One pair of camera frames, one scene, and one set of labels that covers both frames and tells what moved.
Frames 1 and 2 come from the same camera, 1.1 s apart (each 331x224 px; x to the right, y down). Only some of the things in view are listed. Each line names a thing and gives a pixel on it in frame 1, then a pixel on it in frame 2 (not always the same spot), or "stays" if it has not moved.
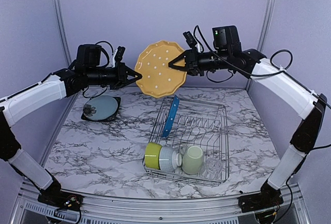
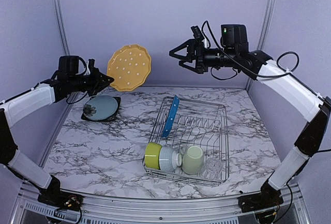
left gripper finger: x=129 y=71 → x=106 y=79
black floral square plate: x=119 y=100 stays
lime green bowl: x=152 y=155 stays
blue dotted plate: x=171 y=115 stays
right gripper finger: x=181 y=56 → x=190 y=45
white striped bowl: x=169 y=159 stays
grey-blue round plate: x=100 y=107 stays
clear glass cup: x=213 y=169 stays
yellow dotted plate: x=159 y=79 → x=129 y=65
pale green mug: x=193 y=160 stays
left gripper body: x=120 y=80 → x=92 y=84
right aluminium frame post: x=267 y=18 stays
